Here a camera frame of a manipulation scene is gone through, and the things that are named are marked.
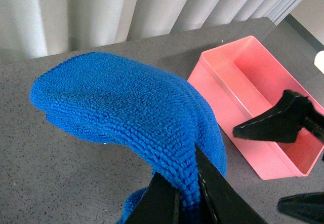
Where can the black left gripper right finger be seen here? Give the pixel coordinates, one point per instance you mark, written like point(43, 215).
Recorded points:
point(220, 203)

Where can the white object at table edge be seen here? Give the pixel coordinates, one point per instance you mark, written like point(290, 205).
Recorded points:
point(319, 61)

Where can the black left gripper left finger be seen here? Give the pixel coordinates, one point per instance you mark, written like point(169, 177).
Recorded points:
point(160, 203)

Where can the pink plastic box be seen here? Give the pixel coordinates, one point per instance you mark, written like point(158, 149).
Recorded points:
point(241, 80)

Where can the blue microfiber towel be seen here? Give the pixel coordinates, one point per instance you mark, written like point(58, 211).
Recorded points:
point(104, 98)

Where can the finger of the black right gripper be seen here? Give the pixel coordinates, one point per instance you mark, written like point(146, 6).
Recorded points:
point(284, 121)
point(306, 207)

